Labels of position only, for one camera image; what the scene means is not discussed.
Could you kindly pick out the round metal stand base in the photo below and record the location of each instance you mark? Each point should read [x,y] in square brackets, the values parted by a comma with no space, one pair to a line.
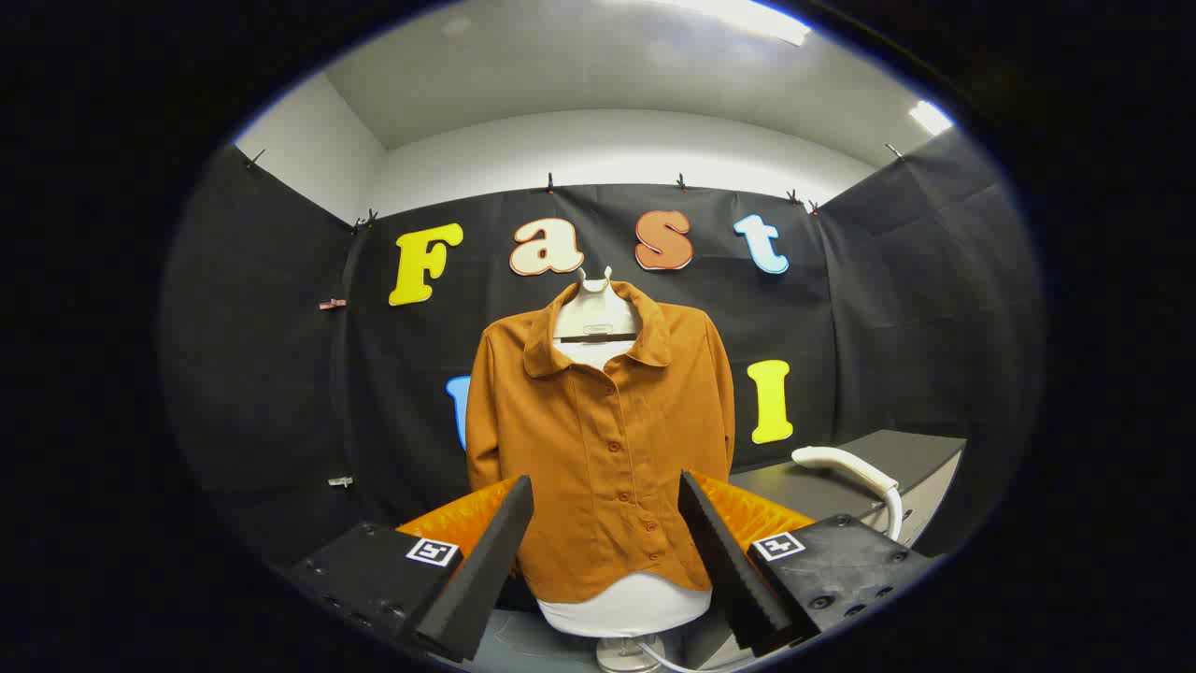
[621,656]

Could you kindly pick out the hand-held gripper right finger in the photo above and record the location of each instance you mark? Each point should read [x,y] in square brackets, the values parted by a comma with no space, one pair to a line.
[724,561]

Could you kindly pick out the long ceiling light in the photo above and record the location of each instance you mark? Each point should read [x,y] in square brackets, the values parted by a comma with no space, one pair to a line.
[747,17]

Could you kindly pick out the black backdrop cloth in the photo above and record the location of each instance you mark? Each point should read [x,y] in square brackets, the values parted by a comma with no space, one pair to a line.
[280,374]

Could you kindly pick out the white mannequin torso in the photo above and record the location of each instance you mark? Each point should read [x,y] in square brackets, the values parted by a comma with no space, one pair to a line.
[621,608]

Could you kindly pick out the orange button-up shirt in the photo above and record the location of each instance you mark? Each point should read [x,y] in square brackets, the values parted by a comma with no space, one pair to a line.
[598,449]

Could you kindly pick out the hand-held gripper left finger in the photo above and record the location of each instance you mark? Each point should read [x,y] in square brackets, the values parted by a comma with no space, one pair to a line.
[486,561]

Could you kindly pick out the small ceiling light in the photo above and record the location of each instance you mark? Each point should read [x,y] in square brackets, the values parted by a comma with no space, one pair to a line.
[930,117]

